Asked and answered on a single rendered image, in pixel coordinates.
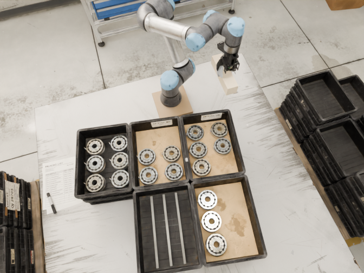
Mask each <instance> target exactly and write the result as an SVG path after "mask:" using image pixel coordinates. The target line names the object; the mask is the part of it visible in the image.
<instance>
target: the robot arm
mask: <svg viewBox="0 0 364 273"><path fill-rule="evenodd" d="M174 10H175V3H174V1H173V0H148V1H147V2H145V3H144V4H142V5H141V6H140V7H139V9H138V11H137V14H136V19H137V22H138V25H139V26H140V28H141V29H142V30H144V31H146V32H148V33H158V34H161V35H162V36H163V38H164V41H165V43H166V46H167V48H168V51H169V53H170V56H171V58H172V67H173V69H172V70H170V71H168V70H167V71H165V72H164V73H163V74H162V75H161V78H160V85H161V94H160V101H161V103H162V104H163V105H164V106H166V107H175V106H177V105H179V104H180V103H181V99H182V97H181V92H180V91H179V87H180V86H181V85H182V84H183V83H185V82H186V81H187V80H188V79H189V78H190V77H191V76H192V75H193V74H194V72H195V71H196V67H195V64H194V62H192V60H191V59H190V58H188V57H187V56H185V54H184V51H183V48H182V46H181V43H180V41H182V42H185V43H186V45H187V47H188V48H189V49H191V51H198V50H199V49H201V48H202V47H203V46H204V45H205V44H207V42H208V41H209V40H210V39H212V38H213V37H214V36H215V35H216V34H220V35H222V36H224V37H225V42H220V43H218V44H217V48H218V49H219V50H220V51H222V52H223V53H224V55H222V57H220V60H219V61H218V62H217V65H216V70H217V75H218V77H219V76H220V77H221V78H222V77H223V69H224V72H225V73H226V71H231V72H234V73H235V74H236V69H237V70H238V68H239V65H240V63H239V61H238V58H239V55H238V51H239V49H240V46H241V41H242V37H243V34H244V28H245V22H244V20H243V19H242V18H240V17H232V18H230V19H229V18H227V17H225V16H223V15H222V14H220V13H219V12H216V11H214V10H209V11H208V12H207V13H206V15H205V16H204V18H203V24H202V25H200V26H199V27H198V28H196V27H193V26H190V25H186V24H182V23H179V22H176V21H173V20H174V14H173V11H174ZM237 65H238V67H237Z"/></svg>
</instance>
